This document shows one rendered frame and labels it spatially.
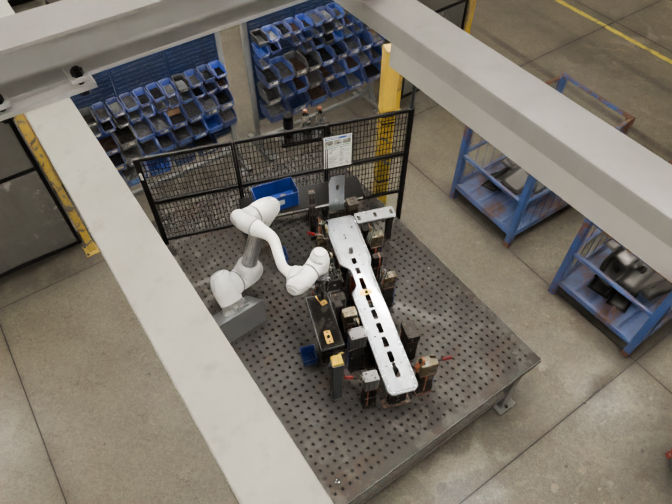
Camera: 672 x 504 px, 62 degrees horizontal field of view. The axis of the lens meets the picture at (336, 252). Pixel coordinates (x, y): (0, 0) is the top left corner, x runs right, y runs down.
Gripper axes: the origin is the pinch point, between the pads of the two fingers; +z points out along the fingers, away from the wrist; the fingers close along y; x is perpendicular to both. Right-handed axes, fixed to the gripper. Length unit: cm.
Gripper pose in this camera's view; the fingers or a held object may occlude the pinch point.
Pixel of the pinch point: (321, 295)
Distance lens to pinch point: 328.2
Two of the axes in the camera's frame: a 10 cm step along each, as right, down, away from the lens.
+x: -5.6, -6.5, 5.1
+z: 0.0, 6.2, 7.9
